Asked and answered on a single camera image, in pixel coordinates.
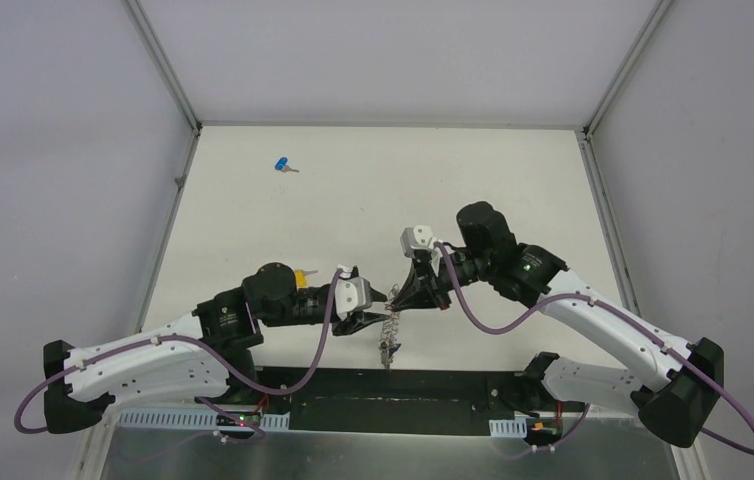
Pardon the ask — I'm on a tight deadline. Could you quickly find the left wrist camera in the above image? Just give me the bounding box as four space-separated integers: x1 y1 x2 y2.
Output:
333 266 373 317

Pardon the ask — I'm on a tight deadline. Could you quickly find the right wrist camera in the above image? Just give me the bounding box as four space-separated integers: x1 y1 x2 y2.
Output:
400 225 436 259

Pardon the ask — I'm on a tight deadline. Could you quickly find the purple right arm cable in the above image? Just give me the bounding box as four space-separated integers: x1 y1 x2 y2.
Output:
433 241 754 458

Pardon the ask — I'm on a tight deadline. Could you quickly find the blue capped key far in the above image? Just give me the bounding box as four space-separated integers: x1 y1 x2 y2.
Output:
274 157 299 173

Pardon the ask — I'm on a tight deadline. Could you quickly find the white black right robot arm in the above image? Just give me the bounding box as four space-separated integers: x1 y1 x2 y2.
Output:
390 201 724 448

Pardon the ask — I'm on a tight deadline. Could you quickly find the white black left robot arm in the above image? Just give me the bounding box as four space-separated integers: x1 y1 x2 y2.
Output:
39 263 388 434

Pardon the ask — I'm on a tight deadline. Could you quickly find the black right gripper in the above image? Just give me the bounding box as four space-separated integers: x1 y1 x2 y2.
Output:
391 248 493 311

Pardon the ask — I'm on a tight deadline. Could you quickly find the yellow capped key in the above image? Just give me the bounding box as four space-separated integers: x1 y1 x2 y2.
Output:
294 269 317 289

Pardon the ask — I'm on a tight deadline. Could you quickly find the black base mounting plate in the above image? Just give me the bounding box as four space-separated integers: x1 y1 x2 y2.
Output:
264 368 556 436

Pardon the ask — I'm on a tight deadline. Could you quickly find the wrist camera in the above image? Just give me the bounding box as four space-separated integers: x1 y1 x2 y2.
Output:
400 225 436 259
333 266 373 317

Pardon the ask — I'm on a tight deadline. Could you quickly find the metal disc with keyrings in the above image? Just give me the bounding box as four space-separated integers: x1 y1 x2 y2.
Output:
378 284 401 371

